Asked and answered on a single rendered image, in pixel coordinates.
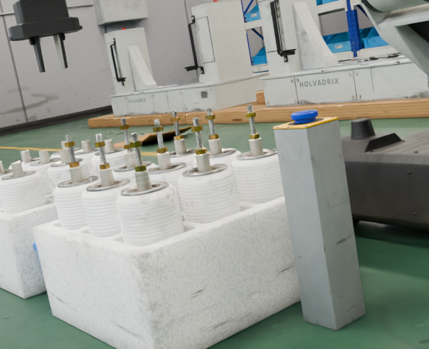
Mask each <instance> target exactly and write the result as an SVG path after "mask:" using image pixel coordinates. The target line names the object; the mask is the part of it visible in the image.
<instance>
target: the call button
mask: <svg viewBox="0 0 429 349"><path fill-rule="evenodd" d="M316 116H318V112H317V110H316V109H311V110H305V111H298V112H295V113H292V114H291V119H292V120H295V123H308V122H312V121H314V120H316Z"/></svg>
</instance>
